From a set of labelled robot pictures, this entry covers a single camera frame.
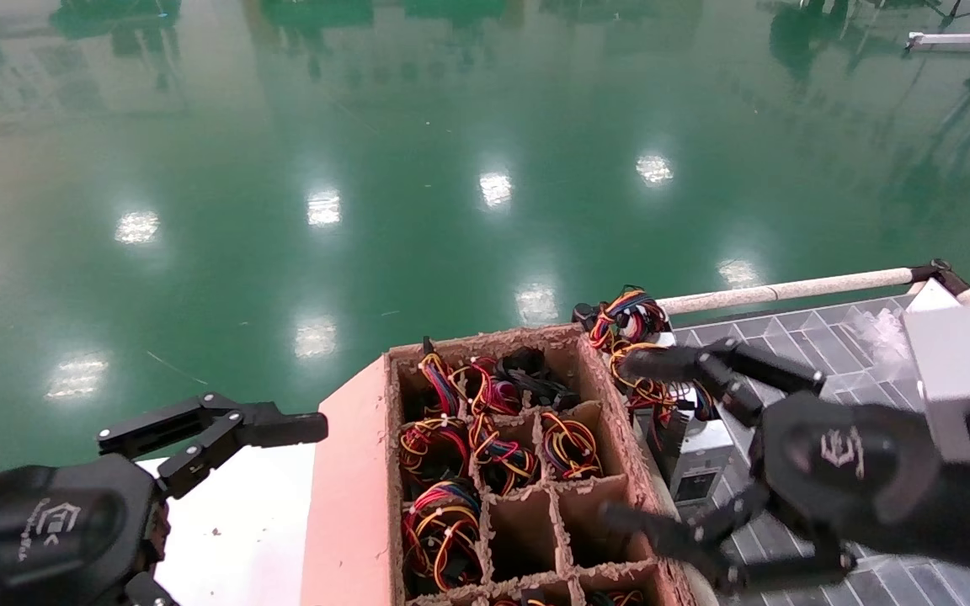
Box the power supply red cables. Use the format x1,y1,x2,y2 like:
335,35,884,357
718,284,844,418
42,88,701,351
451,355,524,417

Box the white label sign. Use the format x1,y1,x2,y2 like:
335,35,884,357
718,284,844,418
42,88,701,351
904,278,970,380

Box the clear plastic divider tray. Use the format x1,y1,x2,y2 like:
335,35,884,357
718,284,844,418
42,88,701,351
620,293,970,606

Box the power supply black cables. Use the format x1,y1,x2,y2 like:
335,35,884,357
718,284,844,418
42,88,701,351
498,345,583,411

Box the brown cardboard divider box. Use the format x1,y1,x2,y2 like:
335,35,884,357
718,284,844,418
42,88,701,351
384,324,701,606

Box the long white frame pipe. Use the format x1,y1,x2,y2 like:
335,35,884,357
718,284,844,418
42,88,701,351
658,267,915,316

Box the gray right wrist camera box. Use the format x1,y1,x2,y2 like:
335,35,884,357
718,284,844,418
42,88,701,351
901,305,970,469

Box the clear plastic bags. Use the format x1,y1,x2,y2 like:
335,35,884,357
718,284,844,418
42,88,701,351
851,306,915,364

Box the pink cardboard sheet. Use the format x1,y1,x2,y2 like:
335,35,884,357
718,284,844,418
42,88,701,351
300,355,393,606

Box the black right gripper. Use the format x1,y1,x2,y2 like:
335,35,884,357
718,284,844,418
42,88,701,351
601,337,942,595

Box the black pipe corner connector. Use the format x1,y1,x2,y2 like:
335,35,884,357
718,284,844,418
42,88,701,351
910,259,970,297

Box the white stand base bar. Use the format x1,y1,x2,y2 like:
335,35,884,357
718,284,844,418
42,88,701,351
906,30,970,56

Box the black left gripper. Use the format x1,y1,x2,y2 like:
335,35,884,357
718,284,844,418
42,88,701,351
0,394,329,606

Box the gray power supply coloured cables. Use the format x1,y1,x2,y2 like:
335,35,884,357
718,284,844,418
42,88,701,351
573,286,678,351
610,340,737,508

